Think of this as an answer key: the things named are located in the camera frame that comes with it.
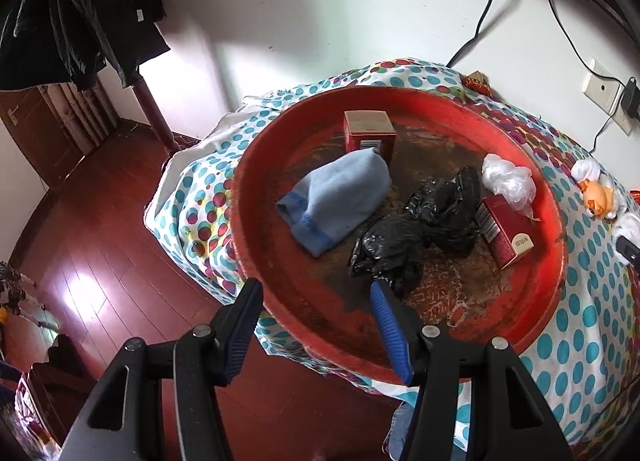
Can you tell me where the long red box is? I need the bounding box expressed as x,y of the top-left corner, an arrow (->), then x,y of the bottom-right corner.
474,193 -> 535,271

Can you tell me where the small red box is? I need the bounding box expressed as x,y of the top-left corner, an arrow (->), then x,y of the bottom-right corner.
343,110 -> 397,162

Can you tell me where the orange toy figure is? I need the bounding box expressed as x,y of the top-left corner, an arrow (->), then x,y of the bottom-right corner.
579,177 -> 621,220

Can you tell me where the black power adapter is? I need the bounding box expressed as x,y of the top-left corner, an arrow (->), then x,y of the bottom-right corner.
620,80 -> 640,120

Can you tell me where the polka dot blanket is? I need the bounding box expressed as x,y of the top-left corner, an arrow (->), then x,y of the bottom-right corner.
144,58 -> 640,447

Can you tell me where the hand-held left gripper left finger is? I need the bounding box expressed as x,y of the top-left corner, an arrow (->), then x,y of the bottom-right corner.
60,277 -> 265,461

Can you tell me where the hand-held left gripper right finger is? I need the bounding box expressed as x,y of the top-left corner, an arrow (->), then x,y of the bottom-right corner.
369,280 -> 573,461

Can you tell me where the dark wooden post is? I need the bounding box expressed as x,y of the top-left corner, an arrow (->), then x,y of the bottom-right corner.
131,76 -> 184,154

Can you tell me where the thick black cable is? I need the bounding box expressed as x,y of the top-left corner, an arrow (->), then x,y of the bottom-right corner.
446,0 -> 518,68

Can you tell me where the light blue sock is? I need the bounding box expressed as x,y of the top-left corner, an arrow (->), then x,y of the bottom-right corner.
276,148 -> 393,258

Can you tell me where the black plastic bag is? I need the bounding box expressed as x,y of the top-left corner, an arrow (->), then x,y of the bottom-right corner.
348,166 -> 483,297

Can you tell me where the wooden door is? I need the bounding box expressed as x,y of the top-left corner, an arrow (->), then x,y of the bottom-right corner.
0,86 -> 84,190

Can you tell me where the dark wooden chair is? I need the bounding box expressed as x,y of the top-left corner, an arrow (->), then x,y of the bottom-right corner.
17,333 -> 108,448

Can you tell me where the spotted patterned object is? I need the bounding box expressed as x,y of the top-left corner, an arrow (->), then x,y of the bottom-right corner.
0,261 -> 37,318

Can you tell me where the white wall socket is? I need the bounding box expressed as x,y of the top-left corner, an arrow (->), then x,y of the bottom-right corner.
612,106 -> 640,134

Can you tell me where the black adapter cable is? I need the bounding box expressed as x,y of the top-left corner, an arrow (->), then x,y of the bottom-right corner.
593,110 -> 626,152

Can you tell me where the clear plastic bag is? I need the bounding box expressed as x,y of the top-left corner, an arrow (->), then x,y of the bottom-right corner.
481,153 -> 541,222

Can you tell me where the small red patterned packet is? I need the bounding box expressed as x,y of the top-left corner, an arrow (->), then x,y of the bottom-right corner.
464,71 -> 492,94

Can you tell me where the white wall jack plate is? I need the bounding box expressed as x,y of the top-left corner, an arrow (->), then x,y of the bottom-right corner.
582,59 -> 624,114

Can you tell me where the round red tray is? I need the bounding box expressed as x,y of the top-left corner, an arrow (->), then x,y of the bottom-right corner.
230,84 -> 569,386

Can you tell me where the thin black cable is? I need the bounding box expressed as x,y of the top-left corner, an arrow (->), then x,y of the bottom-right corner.
543,0 -> 627,88

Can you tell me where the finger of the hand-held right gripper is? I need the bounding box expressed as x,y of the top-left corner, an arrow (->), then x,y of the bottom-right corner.
616,236 -> 640,269

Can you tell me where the brown radiator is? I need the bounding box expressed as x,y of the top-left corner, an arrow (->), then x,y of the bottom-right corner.
37,78 -> 121,154

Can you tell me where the black hanging jacket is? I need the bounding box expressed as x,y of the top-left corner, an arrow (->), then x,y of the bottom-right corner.
0,0 -> 172,92

